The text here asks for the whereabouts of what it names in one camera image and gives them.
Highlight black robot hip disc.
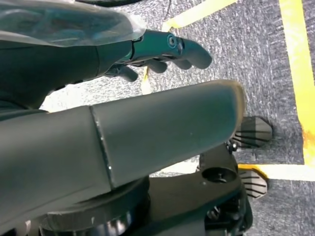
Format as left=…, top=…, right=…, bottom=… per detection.
left=37, top=177, right=151, bottom=236

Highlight black ribbed robot left foot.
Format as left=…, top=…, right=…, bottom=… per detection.
left=232, top=116, right=273, bottom=149

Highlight black ribbed robot foot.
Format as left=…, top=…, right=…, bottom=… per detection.
left=232, top=116, right=273, bottom=149
left=238, top=168, right=269, bottom=200

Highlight black ribbed robot right foot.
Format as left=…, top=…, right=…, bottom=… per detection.
left=238, top=168, right=269, bottom=200

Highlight orange-stained yellow tape square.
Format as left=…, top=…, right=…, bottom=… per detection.
left=141, top=0, right=315, bottom=182

